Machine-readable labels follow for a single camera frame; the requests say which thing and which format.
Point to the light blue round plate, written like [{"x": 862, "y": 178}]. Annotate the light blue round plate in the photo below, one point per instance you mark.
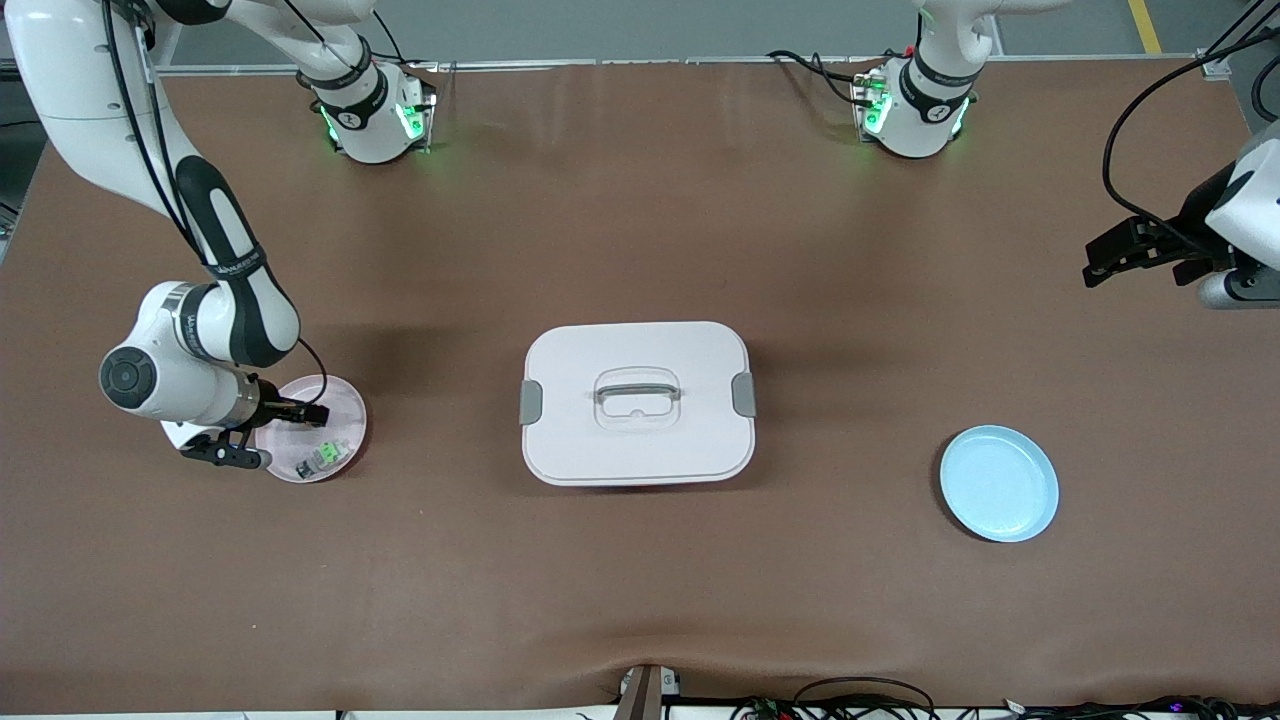
[{"x": 1000, "y": 485}]

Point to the brown table mat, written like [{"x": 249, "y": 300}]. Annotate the brown table mat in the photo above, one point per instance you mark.
[{"x": 800, "y": 600}]

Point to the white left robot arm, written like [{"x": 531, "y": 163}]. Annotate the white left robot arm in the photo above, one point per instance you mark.
[{"x": 915, "y": 110}]

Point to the white lidded box grey latches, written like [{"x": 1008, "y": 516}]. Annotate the white lidded box grey latches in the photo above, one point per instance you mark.
[{"x": 640, "y": 450}]

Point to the metal table edge rail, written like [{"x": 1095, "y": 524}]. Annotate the metal table edge rail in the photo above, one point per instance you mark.
[{"x": 650, "y": 63}]

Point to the brown camera mount post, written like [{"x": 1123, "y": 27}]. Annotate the brown camera mount post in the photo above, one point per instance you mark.
[{"x": 642, "y": 695}]

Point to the aluminium frame profile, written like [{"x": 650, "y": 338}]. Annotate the aluminium frame profile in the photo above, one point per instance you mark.
[{"x": 1235, "y": 45}]

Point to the pink round plate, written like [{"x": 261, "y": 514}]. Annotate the pink round plate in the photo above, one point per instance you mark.
[{"x": 340, "y": 400}]

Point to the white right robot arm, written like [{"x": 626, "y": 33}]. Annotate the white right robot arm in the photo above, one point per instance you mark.
[{"x": 90, "y": 80}]

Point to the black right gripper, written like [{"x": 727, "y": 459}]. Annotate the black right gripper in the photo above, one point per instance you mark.
[{"x": 271, "y": 407}]

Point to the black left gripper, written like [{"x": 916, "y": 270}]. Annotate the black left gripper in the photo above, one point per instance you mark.
[{"x": 1186, "y": 221}]

